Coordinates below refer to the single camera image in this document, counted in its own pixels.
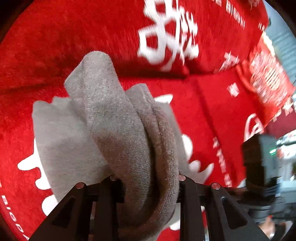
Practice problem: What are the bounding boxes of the grey knit garment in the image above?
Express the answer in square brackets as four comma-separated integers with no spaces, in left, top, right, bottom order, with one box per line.
[32,51,186,240]

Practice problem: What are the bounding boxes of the red blanket with white print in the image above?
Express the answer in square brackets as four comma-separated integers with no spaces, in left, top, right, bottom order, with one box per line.
[1,1,294,240]

